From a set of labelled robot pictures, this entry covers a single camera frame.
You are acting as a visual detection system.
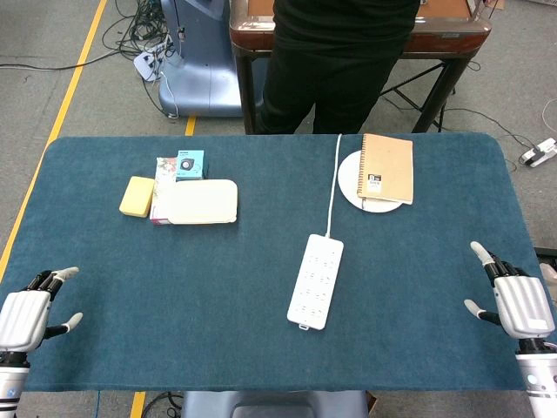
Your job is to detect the tangled black floor cables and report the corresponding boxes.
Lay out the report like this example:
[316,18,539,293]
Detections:
[102,0,175,57]

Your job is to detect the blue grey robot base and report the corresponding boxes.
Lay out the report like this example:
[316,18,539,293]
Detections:
[180,390,370,418]

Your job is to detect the white round plate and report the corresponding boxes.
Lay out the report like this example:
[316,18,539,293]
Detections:
[338,149,410,214]

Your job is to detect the dark teal table cloth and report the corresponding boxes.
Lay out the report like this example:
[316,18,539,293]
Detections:
[0,132,548,392]

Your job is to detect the brown wooden table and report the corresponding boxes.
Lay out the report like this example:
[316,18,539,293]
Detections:
[229,0,493,135]

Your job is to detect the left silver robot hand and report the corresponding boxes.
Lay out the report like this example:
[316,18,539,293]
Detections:
[0,266,84,354]

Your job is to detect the teal small product box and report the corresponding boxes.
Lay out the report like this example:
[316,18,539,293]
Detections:
[175,149,206,183]

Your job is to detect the person in black clothes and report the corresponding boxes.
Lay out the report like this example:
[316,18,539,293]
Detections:
[256,0,422,135]

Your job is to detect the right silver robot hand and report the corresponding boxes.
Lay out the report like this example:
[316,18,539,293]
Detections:
[463,241,557,340]

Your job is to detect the white rectangular lunch box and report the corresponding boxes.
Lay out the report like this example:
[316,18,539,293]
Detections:
[165,179,239,226]

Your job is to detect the thin white cable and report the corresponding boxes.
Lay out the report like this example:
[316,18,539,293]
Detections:
[324,133,344,239]

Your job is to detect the brown spiral notebook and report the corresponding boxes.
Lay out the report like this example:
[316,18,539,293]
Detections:
[356,132,414,206]

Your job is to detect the white floor socket with plugs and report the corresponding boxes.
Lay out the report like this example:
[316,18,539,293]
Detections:
[518,137,557,168]

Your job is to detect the floral pink tissue box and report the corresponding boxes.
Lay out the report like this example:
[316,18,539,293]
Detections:
[149,156,179,226]

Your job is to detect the white floor power strip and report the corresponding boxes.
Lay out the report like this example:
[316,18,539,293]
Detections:
[132,37,175,83]

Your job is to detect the blue grey machine base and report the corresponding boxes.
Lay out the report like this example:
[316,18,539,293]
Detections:
[158,0,244,118]

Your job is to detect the yellow sponge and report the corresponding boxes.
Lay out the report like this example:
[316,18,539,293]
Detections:
[118,175,156,218]

